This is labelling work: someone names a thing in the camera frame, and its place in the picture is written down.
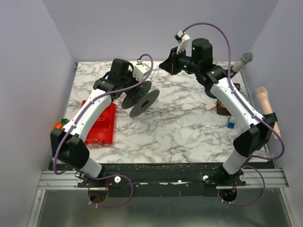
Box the thin white cable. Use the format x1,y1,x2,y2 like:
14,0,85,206
142,65,166,92

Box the black filament spool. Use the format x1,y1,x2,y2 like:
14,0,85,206
121,80,160,118

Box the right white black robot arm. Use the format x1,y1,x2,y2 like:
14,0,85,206
160,37,276,175

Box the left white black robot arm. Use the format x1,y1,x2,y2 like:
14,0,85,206
50,59,144,177

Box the white flat toy brick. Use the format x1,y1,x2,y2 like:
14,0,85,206
204,103,216,111

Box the red plastic bin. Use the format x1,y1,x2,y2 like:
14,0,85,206
85,103,116,146

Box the brown wooden metronome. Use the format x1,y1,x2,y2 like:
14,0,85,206
216,82,241,116

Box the grey silver microphone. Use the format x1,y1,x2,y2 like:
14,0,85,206
231,52,254,77

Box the green toy brick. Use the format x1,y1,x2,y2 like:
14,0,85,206
61,118,69,125

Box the orange toy brick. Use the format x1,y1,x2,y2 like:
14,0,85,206
50,121,66,142

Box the blue toy brick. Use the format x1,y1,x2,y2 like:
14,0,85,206
227,116,236,129

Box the pink beige microphone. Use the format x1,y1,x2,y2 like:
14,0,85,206
255,87,281,136

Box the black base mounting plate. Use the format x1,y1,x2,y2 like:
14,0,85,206
48,162,247,197

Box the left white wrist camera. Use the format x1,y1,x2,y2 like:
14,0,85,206
133,63,150,81

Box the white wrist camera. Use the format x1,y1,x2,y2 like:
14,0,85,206
133,63,150,81
175,30,190,54

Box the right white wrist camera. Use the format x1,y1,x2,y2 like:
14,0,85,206
175,30,190,54

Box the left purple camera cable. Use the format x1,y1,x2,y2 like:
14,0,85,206
52,54,153,209

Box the purple camera cable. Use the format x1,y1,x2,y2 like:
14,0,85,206
181,22,286,206
52,54,153,209

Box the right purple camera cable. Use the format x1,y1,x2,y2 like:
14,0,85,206
181,22,286,206

